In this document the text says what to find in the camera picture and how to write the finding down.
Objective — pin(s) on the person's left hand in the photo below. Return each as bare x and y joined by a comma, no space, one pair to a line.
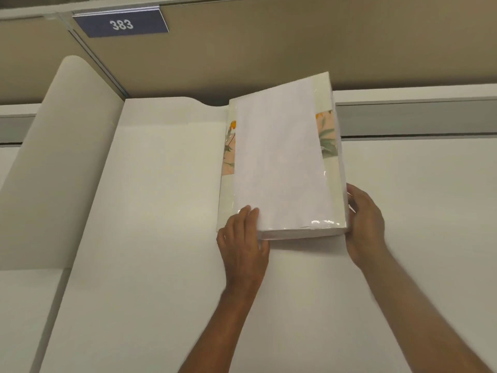
242,252

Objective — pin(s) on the white paper wrap sheet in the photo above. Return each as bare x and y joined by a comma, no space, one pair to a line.
279,159

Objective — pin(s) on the large white paper sheet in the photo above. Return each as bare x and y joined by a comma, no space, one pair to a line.
155,229

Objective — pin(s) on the silver partition frame post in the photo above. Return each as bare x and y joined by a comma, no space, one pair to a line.
99,65

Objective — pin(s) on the blue number sign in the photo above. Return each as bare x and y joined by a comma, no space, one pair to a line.
121,24

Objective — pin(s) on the cream floral box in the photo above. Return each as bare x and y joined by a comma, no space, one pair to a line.
332,112

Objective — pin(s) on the person's left thumb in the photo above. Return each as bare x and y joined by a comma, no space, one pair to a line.
264,249

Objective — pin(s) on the person's right hand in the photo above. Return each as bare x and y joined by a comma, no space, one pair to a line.
367,229

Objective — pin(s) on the curled white paper sheet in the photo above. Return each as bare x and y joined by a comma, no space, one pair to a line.
66,159

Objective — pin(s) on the person's left forearm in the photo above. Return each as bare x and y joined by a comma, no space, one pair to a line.
229,326

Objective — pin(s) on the person's right thumb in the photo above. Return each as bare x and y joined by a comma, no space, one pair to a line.
353,198

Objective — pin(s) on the grey partition base rail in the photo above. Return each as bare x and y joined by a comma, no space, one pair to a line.
415,118

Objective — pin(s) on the beige partition panel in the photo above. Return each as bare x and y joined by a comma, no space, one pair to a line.
31,58
271,42

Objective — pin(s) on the person's right forearm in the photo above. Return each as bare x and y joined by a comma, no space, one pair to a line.
419,318

